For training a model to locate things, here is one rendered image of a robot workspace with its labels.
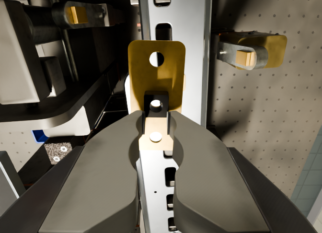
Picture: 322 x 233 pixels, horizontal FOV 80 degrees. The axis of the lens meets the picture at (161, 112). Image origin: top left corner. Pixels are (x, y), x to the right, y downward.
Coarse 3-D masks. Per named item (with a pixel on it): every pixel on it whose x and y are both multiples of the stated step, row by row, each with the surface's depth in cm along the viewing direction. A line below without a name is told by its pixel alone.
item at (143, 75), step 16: (128, 48) 13; (144, 48) 13; (160, 48) 13; (176, 48) 13; (128, 64) 13; (144, 64) 13; (176, 64) 13; (144, 80) 13; (160, 80) 13; (176, 80) 14; (144, 96) 13; (160, 96) 13; (176, 96) 14; (160, 112) 13; (160, 128) 15; (144, 144) 16; (160, 144) 16
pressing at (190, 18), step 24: (144, 0) 35; (192, 0) 36; (144, 24) 37; (192, 24) 37; (192, 48) 39; (192, 72) 41; (192, 96) 44; (144, 168) 52; (144, 192) 56; (168, 192) 57; (144, 216) 60; (168, 216) 61
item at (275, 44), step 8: (216, 32) 56; (224, 32) 54; (232, 32) 53; (240, 32) 44; (248, 32) 43; (256, 32) 42; (216, 40) 50; (224, 40) 41; (232, 40) 37; (240, 40) 35; (248, 40) 35; (256, 40) 35; (264, 40) 35; (272, 40) 35; (280, 40) 35; (216, 48) 51; (272, 48) 35; (280, 48) 35; (272, 56) 36; (280, 56) 36; (272, 64) 37; (280, 64) 37
